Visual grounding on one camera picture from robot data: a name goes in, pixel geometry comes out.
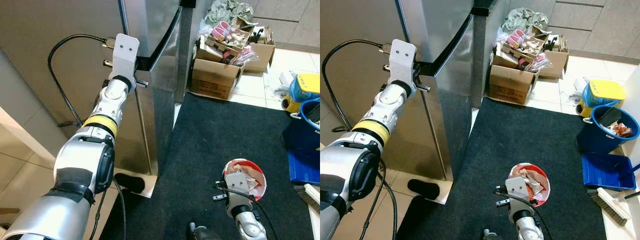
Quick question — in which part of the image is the crumpled grey bag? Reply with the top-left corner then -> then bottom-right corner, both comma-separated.
205,0 -> 256,26
501,6 -> 551,33

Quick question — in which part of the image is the dark grey floor mat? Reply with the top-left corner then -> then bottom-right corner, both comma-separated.
100,92 -> 321,240
395,97 -> 608,240

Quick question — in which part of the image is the white plastic bag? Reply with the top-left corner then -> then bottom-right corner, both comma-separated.
264,70 -> 296,98
559,75 -> 588,103

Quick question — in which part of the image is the blue plastic bag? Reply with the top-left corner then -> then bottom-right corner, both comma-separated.
582,82 -> 608,108
289,77 -> 313,103

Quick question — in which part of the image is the white hand brush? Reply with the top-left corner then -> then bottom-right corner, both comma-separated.
587,187 -> 640,227
292,182 -> 321,208

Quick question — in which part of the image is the red bowl with foil lid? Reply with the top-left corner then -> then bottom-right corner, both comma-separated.
222,158 -> 267,202
508,162 -> 551,207

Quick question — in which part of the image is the open cardboard tray with clutter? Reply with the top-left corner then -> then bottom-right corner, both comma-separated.
197,22 -> 251,63
495,27 -> 548,68

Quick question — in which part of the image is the silver fridge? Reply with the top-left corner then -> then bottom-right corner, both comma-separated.
320,0 -> 475,182
0,0 -> 183,177

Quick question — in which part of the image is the pink plastic item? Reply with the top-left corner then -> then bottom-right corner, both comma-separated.
212,21 -> 233,41
506,28 -> 527,48

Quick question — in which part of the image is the blue bucket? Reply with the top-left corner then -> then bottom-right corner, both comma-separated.
576,105 -> 640,155
282,97 -> 321,151

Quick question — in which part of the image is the small brown cardboard box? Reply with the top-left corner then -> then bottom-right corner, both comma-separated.
539,32 -> 570,80
245,27 -> 276,74

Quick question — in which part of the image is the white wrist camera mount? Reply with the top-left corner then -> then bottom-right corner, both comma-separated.
223,172 -> 246,208
505,177 -> 527,213
387,39 -> 418,86
107,34 -> 141,81

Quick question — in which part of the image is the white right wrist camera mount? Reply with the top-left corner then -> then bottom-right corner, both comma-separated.
223,172 -> 246,208
505,177 -> 527,213

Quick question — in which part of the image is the silver fridge door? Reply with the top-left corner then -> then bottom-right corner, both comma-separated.
417,17 -> 475,182
134,19 -> 182,177

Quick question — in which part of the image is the large brown cardboard box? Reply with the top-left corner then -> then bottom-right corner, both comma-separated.
489,50 -> 540,106
190,47 -> 244,101

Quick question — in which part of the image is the yellow bin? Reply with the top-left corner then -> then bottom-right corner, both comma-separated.
580,79 -> 626,118
282,72 -> 321,113

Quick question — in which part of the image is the black fridge foot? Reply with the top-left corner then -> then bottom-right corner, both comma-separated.
114,172 -> 146,194
407,178 -> 441,201

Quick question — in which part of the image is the blue dustpan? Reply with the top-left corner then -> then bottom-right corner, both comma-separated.
581,151 -> 637,192
288,147 -> 321,185

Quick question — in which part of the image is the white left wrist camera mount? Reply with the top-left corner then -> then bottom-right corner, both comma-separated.
387,39 -> 418,86
107,34 -> 141,81

